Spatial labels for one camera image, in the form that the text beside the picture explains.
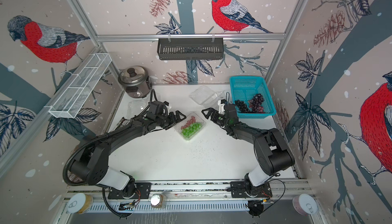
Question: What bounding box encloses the black grape bunch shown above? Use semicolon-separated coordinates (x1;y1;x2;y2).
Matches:
235;100;251;113

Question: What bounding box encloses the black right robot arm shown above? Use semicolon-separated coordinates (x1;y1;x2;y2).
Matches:
202;104;295;197

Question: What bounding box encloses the small round silver light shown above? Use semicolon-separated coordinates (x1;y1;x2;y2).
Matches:
150;193;166;208

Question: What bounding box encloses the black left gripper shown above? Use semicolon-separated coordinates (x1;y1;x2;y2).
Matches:
155;110;187;130

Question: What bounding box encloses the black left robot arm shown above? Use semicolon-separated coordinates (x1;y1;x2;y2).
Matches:
62;91;186;198

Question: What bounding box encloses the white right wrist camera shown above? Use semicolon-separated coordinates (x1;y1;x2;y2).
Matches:
217;99;227;114

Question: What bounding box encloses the white wire mesh shelf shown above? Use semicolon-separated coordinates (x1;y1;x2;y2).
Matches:
49;53;112;118

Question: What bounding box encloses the white tape roll right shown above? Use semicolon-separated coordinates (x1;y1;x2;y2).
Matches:
293;194;318;216

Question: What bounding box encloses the white tape roll left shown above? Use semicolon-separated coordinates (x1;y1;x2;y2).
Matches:
67;193;94;214

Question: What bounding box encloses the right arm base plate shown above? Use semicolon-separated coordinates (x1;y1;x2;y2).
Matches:
226;180;272;198

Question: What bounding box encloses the dark purple grape bunch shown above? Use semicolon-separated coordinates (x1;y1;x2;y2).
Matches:
248;93;264;113

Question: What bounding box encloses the silver rice cooker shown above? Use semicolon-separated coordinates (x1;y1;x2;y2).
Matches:
118;66;152;98

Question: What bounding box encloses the clear clamshell container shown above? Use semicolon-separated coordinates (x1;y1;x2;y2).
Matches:
126;99;148;119
189;86;226;109
175;112;205;141

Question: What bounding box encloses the red grape bunch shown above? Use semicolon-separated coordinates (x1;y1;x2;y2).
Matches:
181;116;196;130

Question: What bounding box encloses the white tape roll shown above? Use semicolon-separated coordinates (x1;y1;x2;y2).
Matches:
293;194;318;216
67;193;94;214

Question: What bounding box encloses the black hanging wire basket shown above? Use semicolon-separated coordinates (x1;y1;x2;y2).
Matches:
157;38;224;61

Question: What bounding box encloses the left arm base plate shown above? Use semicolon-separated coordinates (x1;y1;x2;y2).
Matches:
108;182;152;200

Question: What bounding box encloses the brown snack packet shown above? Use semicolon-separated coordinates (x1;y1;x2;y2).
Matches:
115;117;130;130

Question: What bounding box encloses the green grape bunch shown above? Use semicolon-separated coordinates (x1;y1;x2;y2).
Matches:
181;122;203;139

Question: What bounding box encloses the teal plastic basket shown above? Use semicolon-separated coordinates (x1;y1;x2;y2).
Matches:
230;76;276;119

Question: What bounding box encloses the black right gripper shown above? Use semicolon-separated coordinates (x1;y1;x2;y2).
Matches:
203;107;231;128

